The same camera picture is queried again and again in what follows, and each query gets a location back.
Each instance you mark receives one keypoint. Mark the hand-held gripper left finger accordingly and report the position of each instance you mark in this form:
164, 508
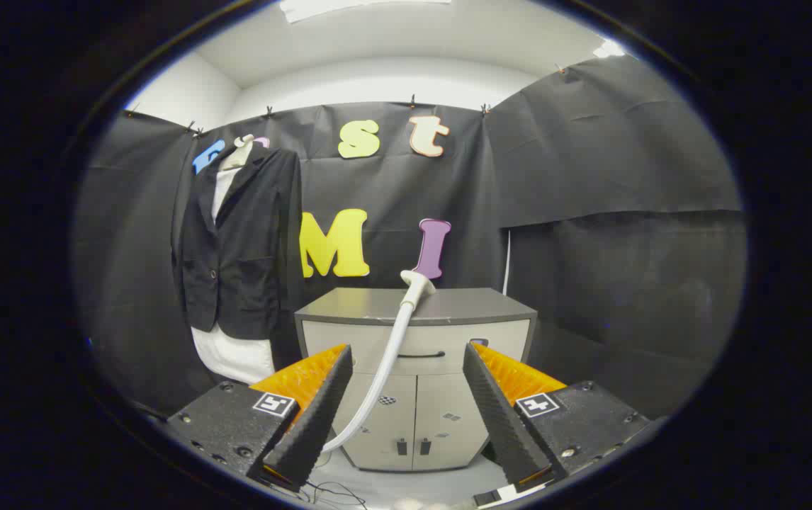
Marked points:
314, 425

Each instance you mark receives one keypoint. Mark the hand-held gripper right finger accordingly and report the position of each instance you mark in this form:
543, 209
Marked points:
505, 425

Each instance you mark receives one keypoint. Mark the white shirt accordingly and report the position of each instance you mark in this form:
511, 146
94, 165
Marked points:
236, 358

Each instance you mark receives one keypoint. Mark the white garment steamer head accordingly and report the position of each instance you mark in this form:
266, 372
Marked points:
416, 287

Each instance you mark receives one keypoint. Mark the black suit jacket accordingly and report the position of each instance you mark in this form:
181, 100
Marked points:
250, 241

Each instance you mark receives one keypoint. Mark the grey cabinet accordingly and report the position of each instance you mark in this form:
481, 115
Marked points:
420, 418

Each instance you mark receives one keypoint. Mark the black backdrop cloth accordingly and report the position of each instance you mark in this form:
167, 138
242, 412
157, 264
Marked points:
590, 177

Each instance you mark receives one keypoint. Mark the cream plastic hanger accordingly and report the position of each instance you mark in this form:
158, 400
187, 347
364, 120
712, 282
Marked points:
239, 154

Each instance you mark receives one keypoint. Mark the row of backdrop clips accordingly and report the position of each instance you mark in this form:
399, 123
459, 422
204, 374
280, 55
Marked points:
412, 101

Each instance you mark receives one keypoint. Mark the ceiling light panel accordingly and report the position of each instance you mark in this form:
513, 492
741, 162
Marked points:
321, 8
608, 48

